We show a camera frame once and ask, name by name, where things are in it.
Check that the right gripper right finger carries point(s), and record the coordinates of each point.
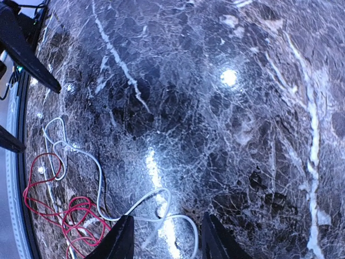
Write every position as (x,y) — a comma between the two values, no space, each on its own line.
(217,241)

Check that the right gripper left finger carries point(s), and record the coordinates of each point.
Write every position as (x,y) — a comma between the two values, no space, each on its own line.
(118,243)

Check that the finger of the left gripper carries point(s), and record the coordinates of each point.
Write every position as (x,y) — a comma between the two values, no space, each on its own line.
(9,142)
(15,44)

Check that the black front rail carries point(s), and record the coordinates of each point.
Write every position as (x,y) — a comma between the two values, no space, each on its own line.
(23,171)

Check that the white slotted cable duct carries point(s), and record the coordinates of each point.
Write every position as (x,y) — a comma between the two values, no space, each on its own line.
(14,195)

